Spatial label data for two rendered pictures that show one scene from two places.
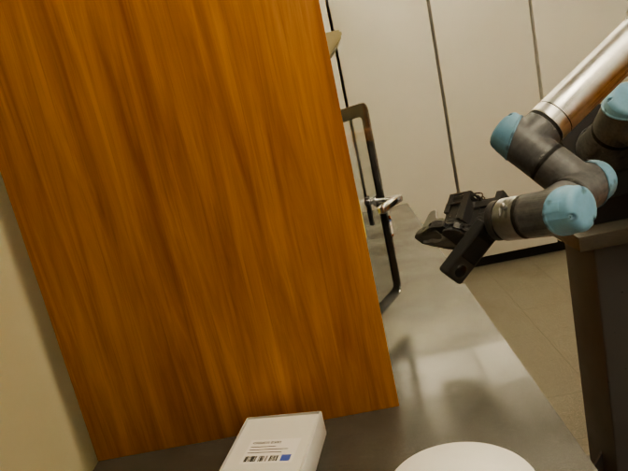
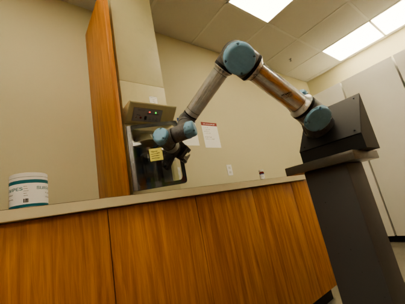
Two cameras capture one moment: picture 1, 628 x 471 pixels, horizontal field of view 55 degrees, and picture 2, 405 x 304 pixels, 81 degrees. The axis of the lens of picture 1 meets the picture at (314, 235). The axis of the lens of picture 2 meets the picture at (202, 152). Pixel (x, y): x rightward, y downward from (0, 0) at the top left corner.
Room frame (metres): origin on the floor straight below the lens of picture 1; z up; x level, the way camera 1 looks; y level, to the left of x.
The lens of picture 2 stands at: (0.34, -1.27, 0.82)
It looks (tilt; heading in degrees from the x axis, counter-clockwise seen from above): 13 degrees up; 47
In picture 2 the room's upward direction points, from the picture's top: 11 degrees counter-clockwise
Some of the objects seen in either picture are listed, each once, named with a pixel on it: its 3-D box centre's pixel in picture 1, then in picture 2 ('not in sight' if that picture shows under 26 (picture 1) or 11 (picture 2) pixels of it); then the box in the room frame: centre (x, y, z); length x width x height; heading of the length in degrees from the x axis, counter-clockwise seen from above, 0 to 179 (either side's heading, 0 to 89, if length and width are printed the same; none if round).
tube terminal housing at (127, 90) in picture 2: not in sight; (143, 143); (1.10, 0.13, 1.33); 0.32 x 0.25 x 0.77; 176
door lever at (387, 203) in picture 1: (382, 204); not in sight; (1.12, -0.14, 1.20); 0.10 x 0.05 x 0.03; 149
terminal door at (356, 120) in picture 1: (353, 221); (156, 154); (1.07, -0.08, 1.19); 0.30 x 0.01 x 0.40; 149
